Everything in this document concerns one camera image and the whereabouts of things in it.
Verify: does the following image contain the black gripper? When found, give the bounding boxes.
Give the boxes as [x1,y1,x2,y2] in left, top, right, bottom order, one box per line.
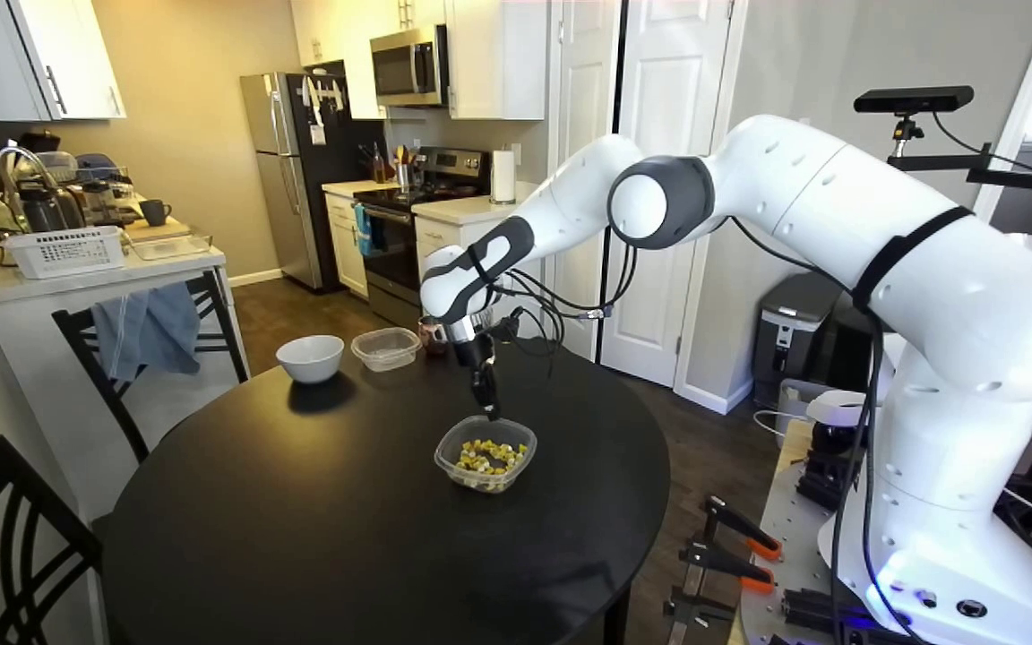
[443,304,519,419]

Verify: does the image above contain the yellow food pieces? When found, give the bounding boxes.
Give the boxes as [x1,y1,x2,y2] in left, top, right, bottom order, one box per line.
[455,442,531,490]

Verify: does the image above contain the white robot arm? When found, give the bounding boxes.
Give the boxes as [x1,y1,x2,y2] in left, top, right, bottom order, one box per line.
[419,115,1032,645]

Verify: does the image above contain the empty clear plastic container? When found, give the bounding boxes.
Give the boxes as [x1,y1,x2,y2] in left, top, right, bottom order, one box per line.
[350,326,419,372]

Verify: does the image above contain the white kitchen counter cabinet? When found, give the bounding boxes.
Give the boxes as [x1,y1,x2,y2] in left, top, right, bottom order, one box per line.
[410,195,550,344]

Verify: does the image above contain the white ceramic bowl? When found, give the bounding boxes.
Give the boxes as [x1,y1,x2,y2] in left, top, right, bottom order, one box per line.
[275,333,345,382]

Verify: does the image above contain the black kitchen stove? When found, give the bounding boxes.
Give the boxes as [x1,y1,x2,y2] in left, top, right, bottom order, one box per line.
[354,148,490,326]

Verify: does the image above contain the white paper towel roll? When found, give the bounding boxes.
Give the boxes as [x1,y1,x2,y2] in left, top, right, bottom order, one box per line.
[490,148,515,206]

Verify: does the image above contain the stainless steel refrigerator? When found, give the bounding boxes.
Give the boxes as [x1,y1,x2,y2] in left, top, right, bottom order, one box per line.
[240,60,382,290]

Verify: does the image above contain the black trash bin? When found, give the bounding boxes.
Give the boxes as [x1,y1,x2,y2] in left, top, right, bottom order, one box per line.
[754,272,840,404]

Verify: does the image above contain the stainless steel microwave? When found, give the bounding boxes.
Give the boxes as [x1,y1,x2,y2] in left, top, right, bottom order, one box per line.
[370,26,448,108]

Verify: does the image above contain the blue cloth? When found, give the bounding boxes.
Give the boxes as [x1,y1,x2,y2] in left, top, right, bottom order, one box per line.
[93,283,202,381]

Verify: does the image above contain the white panel door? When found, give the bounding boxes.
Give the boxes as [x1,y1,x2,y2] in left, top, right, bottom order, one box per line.
[603,0,731,387]

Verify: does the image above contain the black bar stool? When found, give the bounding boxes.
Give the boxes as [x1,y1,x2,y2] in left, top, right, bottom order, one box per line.
[53,270,246,459]

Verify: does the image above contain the white plastic basket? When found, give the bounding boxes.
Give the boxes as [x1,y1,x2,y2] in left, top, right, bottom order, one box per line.
[3,225,124,278]

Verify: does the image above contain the white upper cabinet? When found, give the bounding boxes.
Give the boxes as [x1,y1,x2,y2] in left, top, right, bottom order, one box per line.
[0,0,124,122]

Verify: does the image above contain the orange handled clamp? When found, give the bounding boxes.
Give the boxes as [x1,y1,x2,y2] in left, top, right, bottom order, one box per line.
[704,496,781,558]
[680,540,773,594]

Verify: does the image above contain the orange handled clamp lower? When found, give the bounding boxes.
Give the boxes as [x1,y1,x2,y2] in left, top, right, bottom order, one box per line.
[680,540,773,594]

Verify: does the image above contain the black camera on stand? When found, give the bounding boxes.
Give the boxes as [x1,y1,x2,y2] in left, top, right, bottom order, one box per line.
[852,86,974,145]

